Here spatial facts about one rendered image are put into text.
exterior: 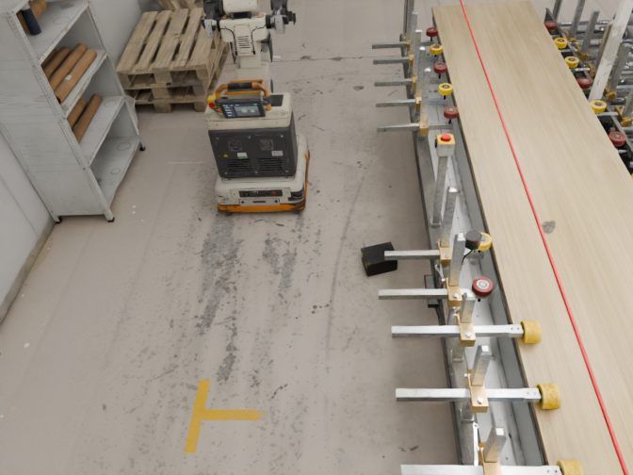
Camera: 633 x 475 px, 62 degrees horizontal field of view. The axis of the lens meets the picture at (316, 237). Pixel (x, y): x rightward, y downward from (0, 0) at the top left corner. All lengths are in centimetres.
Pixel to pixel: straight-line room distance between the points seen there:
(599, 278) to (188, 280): 238
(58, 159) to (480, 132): 266
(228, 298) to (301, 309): 48
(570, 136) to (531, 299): 113
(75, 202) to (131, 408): 165
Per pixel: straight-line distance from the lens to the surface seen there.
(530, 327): 206
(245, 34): 354
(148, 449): 302
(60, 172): 400
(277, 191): 366
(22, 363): 363
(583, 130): 316
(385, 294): 221
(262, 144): 354
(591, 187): 280
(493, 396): 190
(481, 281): 224
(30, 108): 374
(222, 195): 375
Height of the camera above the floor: 261
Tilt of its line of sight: 46 degrees down
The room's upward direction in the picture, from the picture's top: 6 degrees counter-clockwise
